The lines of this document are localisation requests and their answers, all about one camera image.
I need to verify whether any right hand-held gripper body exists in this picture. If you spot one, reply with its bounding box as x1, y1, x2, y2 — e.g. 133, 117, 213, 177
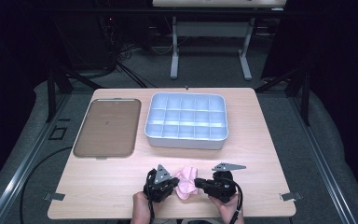
207, 161, 247, 204

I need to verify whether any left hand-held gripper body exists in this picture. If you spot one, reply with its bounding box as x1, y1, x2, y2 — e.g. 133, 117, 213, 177
143, 163, 175, 203

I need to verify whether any pink sock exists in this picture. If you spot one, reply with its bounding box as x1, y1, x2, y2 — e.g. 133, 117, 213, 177
172, 164, 200, 201

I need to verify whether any person's right hand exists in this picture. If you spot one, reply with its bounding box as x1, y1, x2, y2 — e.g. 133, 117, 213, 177
209, 193, 245, 224

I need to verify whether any person's left hand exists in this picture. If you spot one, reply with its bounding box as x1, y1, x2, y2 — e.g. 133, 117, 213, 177
130, 190, 161, 224

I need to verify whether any white divided storage box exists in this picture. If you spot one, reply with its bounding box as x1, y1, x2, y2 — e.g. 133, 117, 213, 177
144, 91, 229, 150

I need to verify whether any grey metal table clamp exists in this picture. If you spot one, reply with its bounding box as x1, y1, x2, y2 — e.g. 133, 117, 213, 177
43, 192, 66, 203
279, 191, 304, 202

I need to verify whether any brown flat tray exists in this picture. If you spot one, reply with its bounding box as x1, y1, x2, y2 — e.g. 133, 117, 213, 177
73, 98, 143, 160

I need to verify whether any white desk with metal legs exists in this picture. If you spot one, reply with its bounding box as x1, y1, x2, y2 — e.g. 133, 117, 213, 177
152, 0, 289, 81

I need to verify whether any aluminium floor rail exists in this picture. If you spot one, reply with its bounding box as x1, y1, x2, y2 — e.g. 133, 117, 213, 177
288, 92, 358, 224
0, 92, 73, 224

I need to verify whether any black metal stand frame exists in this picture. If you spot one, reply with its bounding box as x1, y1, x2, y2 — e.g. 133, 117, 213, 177
255, 60, 312, 127
45, 59, 105, 123

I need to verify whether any thin black cable loop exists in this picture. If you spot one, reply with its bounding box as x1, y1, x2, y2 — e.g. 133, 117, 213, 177
19, 147, 74, 224

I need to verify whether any bundle of black cables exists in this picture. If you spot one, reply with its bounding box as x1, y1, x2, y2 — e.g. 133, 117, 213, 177
97, 15, 158, 90

